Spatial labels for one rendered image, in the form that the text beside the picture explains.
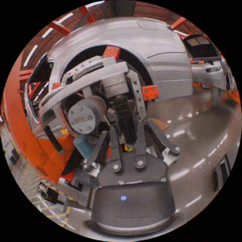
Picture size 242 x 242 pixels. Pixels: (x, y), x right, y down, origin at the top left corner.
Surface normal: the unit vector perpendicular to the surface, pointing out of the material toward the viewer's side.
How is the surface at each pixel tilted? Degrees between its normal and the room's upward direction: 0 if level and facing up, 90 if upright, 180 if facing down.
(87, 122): 90
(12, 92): 90
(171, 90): 90
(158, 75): 90
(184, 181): 0
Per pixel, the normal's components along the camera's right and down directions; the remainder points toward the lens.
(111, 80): -0.01, 0.44
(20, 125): 0.96, -0.24
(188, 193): -0.28, -0.87
